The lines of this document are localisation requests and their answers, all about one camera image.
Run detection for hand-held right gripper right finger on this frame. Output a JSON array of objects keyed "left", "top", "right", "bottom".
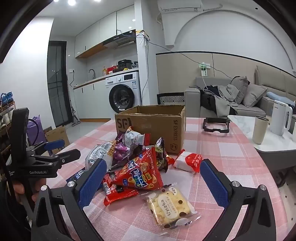
[{"left": 199, "top": 159, "right": 282, "bottom": 241}]

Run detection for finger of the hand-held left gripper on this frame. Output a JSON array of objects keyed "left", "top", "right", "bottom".
[
  {"left": 29, "top": 149, "right": 81, "bottom": 169},
  {"left": 26, "top": 140, "right": 65, "bottom": 154}
]

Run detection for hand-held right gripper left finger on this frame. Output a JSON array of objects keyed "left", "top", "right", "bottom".
[{"left": 31, "top": 158, "right": 108, "bottom": 241}]

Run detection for red black-banded snack packet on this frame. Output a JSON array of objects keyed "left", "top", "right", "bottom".
[{"left": 103, "top": 173, "right": 139, "bottom": 207}]

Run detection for purple and silver snack bag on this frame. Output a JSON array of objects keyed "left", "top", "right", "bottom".
[{"left": 85, "top": 140, "right": 131, "bottom": 173}]

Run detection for silver and white snack bag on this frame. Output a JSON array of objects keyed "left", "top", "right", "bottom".
[{"left": 124, "top": 126, "right": 151, "bottom": 153}]

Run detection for snack packets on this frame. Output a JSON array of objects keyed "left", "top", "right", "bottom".
[{"left": 154, "top": 137, "right": 175, "bottom": 173}]

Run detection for brown cardboard box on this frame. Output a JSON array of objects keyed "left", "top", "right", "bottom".
[{"left": 114, "top": 105, "right": 186, "bottom": 155}]

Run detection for person's left hand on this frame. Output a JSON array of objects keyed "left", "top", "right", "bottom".
[{"left": 11, "top": 182, "right": 44, "bottom": 203}]

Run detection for small floor cardboard box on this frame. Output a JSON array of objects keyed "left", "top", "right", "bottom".
[{"left": 44, "top": 125, "right": 71, "bottom": 154}]

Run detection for purple plastic bag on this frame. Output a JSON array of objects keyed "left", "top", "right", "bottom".
[{"left": 26, "top": 116, "right": 47, "bottom": 149}]

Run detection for wooden shoe rack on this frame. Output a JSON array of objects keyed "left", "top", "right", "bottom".
[{"left": 0, "top": 102, "right": 16, "bottom": 149}]

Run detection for floor mop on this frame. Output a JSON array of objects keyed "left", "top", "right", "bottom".
[{"left": 69, "top": 105, "right": 80, "bottom": 123}]

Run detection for pink checked tablecloth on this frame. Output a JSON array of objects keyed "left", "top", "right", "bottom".
[{"left": 65, "top": 117, "right": 286, "bottom": 241}]

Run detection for red and white snack packet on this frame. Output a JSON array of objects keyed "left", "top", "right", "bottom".
[{"left": 173, "top": 149, "right": 203, "bottom": 174}]

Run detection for blue shoes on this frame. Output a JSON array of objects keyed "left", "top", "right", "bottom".
[{"left": 0, "top": 92, "right": 14, "bottom": 106}]

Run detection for red triangular snack bag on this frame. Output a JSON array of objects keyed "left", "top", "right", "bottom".
[{"left": 110, "top": 146, "right": 164, "bottom": 192}]

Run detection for cream cookie packet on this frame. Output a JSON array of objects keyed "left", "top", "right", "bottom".
[{"left": 142, "top": 183, "right": 201, "bottom": 230}]

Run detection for white kitchen counter cabinets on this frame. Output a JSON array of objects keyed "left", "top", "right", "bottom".
[{"left": 73, "top": 70, "right": 111, "bottom": 123}]

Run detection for dark glass door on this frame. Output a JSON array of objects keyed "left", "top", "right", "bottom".
[{"left": 47, "top": 41, "right": 70, "bottom": 130}]

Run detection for white marble coffee table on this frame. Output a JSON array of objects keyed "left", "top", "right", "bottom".
[{"left": 227, "top": 115, "right": 296, "bottom": 160}]

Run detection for cream tumbler cup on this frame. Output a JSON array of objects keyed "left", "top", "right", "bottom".
[{"left": 252, "top": 115, "right": 270, "bottom": 145}]

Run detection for grey coat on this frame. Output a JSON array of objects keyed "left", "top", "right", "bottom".
[{"left": 214, "top": 84, "right": 238, "bottom": 117}]

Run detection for black clothing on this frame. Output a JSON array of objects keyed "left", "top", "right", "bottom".
[{"left": 199, "top": 85, "right": 220, "bottom": 110}]

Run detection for grey sofa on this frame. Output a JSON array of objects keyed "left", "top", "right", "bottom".
[{"left": 184, "top": 65, "right": 296, "bottom": 118}]

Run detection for white electric kettle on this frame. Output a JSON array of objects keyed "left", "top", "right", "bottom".
[{"left": 269, "top": 100, "right": 293, "bottom": 136}]

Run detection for white washing machine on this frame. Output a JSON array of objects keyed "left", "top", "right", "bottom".
[{"left": 105, "top": 71, "right": 142, "bottom": 114}]

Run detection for black patterned pet fence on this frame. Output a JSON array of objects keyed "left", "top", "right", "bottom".
[{"left": 157, "top": 92, "right": 185, "bottom": 106}]

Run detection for grey pillow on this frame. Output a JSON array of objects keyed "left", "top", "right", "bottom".
[
  {"left": 228, "top": 76, "right": 249, "bottom": 105},
  {"left": 243, "top": 83, "right": 267, "bottom": 108}
]

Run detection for black rice cooker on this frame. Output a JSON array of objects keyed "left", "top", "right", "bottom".
[{"left": 117, "top": 60, "right": 133, "bottom": 71}]

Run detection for light blue cushion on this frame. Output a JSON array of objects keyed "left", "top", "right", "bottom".
[{"left": 266, "top": 91, "right": 296, "bottom": 106}]

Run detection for white upper kitchen cabinets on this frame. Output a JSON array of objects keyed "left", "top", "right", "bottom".
[{"left": 74, "top": 5, "right": 136, "bottom": 59}]

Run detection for range hood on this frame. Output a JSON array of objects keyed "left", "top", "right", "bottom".
[{"left": 102, "top": 29, "right": 136, "bottom": 49}]

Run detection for white router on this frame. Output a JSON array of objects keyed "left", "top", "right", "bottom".
[{"left": 136, "top": 30, "right": 151, "bottom": 41}]

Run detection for white air conditioner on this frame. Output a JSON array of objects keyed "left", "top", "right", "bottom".
[{"left": 158, "top": 0, "right": 204, "bottom": 12}]

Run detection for black rectangular frame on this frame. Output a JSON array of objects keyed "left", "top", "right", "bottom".
[{"left": 202, "top": 117, "right": 231, "bottom": 134}]

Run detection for white charging cable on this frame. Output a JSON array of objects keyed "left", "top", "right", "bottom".
[{"left": 195, "top": 75, "right": 208, "bottom": 92}]

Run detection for wall socket with green charger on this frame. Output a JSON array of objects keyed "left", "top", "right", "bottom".
[{"left": 198, "top": 61, "right": 208, "bottom": 77}]

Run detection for black power cable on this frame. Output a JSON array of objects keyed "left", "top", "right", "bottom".
[{"left": 147, "top": 40, "right": 232, "bottom": 79}]

